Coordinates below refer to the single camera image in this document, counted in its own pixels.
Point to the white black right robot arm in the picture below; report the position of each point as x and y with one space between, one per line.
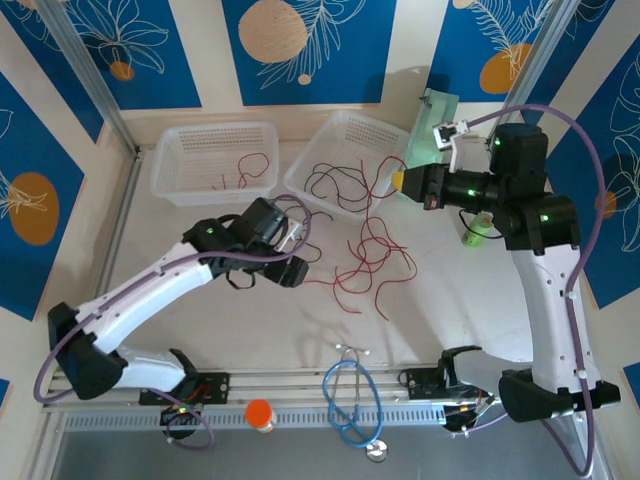
550 320

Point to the white plastic mesh basket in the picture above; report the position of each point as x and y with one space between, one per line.
345 140
200 160

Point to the mint green zip pouch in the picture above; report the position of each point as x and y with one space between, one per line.
440 107

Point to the orange capped bottle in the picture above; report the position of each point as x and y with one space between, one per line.
260 412

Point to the black controller box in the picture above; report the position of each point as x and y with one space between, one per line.
462 415
180 412

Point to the grey metal panel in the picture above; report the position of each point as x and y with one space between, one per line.
275 460

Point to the blue stethoscope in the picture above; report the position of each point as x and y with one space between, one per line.
376 451

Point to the aluminium frame post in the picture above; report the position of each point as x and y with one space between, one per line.
85 65
537 55

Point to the aluminium side rail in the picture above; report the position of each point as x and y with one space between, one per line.
119 225

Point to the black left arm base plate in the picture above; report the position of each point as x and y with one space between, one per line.
220 387

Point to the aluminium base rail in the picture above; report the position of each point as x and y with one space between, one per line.
300 387

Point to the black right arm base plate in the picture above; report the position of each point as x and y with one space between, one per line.
420 382

